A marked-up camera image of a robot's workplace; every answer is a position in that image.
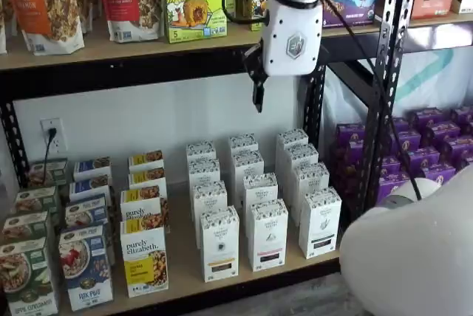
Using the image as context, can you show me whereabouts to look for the white box black strip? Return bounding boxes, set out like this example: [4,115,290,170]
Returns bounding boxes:
[284,142,319,188]
[291,162,330,227]
[298,186,343,260]
[276,128,310,151]

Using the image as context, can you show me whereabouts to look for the green oatmeal box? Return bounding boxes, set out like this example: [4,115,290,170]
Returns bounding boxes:
[27,159,69,190]
[13,185,60,218]
[0,236,60,316]
[1,210,52,247]

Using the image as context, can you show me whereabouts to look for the purple Annie's snack box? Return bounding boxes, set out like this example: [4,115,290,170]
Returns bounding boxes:
[397,130,423,154]
[380,156,402,176]
[378,174,409,205]
[443,137,473,162]
[330,145,365,185]
[335,123,367,149]
[423,163,457,184]
[452,106,473,126]
[391,117,412,134]
[412,108,450,128]
[406,148,441,173]
[424,122,461,144]

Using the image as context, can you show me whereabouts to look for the black metal shelf frame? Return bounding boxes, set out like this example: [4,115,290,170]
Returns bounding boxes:
[0,0,412,316]

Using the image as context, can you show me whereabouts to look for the blue label granola bag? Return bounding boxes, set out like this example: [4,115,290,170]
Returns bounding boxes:
[0,0,8,55]

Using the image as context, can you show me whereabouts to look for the red label granola bag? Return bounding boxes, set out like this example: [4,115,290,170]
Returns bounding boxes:
[98,0,164,44]

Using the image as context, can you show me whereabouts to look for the white wall outlet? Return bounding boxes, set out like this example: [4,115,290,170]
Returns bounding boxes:
[39,117,64,154]

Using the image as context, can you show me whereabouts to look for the blue flax oatmeal box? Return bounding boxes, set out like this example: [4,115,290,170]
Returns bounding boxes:
[69,175,114,203]
[64,193,110,231]
[58,224,115,312]
[72,157,113,182]

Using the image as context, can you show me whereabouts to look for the long black robot cable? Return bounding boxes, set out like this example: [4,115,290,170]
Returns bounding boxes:
[319,0,424,202]

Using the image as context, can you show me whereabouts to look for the white plastic sheet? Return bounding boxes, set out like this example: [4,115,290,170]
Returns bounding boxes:
[324,23,473,137]

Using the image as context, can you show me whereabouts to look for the wooden shelf board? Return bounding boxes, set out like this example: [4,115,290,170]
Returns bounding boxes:
[0,22,382,72]
[55,179,343,316]
[406,11,473,31]

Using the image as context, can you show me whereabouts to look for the black power cord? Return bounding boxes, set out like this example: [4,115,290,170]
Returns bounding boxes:
[41,127,58,186]

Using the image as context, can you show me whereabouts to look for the white box pink strip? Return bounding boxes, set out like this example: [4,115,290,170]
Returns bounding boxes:
[228,134,259,157]
[250,199,289,272]
[242,172,279,238]
[232,150,265,184]

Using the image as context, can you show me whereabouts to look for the white box yellow strip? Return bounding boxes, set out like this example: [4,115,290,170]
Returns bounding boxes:
[186,141,217,164]
[200,205,240,283]
[188,159,222,188]
[191,181,228,251]

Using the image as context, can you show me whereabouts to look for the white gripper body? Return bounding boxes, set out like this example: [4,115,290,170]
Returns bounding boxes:
[259,0,325,77]

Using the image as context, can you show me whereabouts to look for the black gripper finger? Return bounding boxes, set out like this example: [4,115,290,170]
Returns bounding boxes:
[315,44,330,72]
[242,39,271,114]

